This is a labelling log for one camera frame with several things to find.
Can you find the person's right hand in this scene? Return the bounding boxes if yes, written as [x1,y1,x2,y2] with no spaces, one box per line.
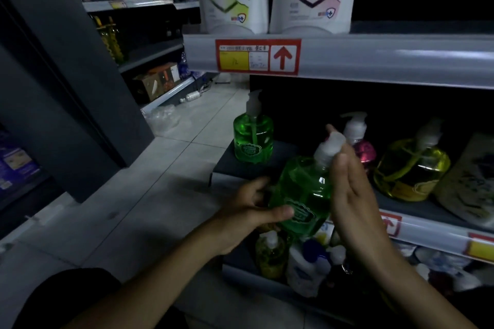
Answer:
[326,124,393,261]

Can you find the person's left hand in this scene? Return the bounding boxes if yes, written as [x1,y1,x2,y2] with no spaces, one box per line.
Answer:
[208,176,295,257]

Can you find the green pump soap bottle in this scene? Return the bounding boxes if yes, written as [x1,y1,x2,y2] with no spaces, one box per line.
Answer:
[268,131,347,241]
[233,90,275,164]

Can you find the person's right forearm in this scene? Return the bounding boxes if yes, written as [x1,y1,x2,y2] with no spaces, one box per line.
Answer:
[357,246,479,329]

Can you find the person's left forearm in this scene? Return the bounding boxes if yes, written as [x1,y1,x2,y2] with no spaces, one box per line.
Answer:
[64,230,232,329]

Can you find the pink pump soap bottle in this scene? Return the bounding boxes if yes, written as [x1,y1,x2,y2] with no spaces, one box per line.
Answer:
[341,111,377,173]

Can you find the small yellow soap bottle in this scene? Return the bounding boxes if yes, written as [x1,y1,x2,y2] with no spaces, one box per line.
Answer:
[255,230,288,280]

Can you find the yellow pump soap bottle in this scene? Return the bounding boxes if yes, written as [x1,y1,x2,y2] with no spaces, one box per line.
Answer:
[373,118,452,202]

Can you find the white bottle blue cap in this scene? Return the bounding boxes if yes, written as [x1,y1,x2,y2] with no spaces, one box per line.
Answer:
[286,239,333,298]

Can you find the small red price label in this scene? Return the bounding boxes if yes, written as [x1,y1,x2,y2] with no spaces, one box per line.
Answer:
[379,210,403,237]

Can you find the white pump bottle head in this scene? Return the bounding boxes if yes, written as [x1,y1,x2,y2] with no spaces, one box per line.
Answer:
[328,244,348,266]

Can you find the cream flower print refill pouch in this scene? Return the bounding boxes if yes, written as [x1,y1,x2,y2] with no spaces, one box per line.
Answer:
[433,132,494,230]

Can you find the white blue print pouch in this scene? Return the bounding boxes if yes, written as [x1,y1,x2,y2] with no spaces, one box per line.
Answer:
[414,246,476,276]

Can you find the red arrow price label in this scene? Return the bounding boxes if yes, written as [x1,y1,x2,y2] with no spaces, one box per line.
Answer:
[215,38,302,76]

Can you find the clear plastic bag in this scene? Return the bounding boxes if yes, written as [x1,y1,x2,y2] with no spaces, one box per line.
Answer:
[144,104,182,135]

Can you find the yellow red price label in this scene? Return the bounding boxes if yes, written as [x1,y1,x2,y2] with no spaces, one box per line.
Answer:
[464,232,494,262]

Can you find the brown cardboard box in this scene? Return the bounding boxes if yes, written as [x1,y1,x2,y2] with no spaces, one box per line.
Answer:
[132,62,182,104]

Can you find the person's black clothing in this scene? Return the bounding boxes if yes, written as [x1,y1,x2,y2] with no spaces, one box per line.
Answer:
[12,267,190,329]

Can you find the background store shelving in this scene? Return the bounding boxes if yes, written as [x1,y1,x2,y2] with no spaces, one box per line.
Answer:
[79,0,202,107]

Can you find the yellow bottles on shelf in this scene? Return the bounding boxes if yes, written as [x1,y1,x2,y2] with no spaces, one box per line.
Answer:
[94,16,126,66]

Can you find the dark grey shelving unit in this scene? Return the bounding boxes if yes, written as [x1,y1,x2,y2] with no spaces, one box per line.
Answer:
[0,0,156,204]

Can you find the purple packets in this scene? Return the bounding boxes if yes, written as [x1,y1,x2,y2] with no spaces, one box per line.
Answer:
[0,127,44,196]

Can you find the grey metal shelf rail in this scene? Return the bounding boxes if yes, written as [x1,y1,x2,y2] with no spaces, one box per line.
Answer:
[183,33,494,90]

